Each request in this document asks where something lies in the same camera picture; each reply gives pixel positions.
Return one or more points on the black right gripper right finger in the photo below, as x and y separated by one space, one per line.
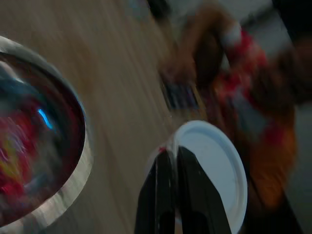
200 200

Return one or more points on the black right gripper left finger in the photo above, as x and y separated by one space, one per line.
156 195

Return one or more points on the white lidded plastic container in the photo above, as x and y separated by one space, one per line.
214 151

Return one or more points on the round steel bowl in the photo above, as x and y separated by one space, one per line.
80 156

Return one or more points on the dark blue packet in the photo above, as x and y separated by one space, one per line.
180 95

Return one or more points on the red white snack packet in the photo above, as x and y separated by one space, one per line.
246 80

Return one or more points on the colourful snack packets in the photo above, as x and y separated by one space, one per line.
17 151

